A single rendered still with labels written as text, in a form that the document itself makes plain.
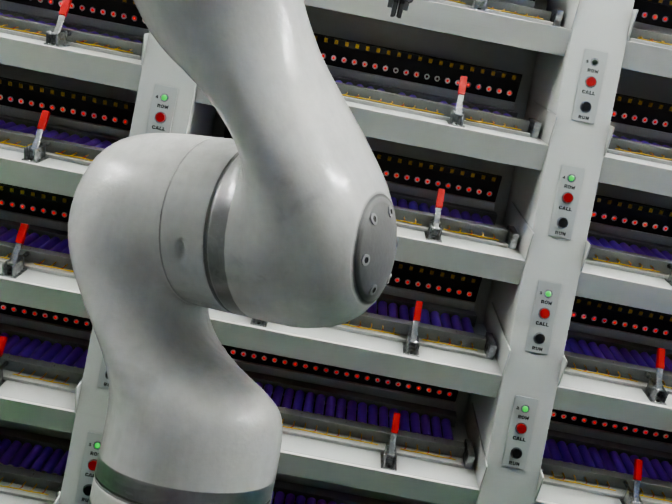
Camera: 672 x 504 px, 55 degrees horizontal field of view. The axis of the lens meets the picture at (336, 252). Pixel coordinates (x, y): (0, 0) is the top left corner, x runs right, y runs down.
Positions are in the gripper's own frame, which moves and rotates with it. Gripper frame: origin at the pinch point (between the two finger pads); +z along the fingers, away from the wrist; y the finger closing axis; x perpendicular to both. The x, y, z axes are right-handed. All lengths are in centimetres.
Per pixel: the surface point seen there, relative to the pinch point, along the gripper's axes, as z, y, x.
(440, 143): 20.8, 12.2, -11.4
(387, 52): 31.0, 0.7, 8.9
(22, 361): 37, -53, -61
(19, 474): 41, -50, -80
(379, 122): 20.1, 1.2, -10.1
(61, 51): 19, -54, -9
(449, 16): 15.9, 9.5, 9.3
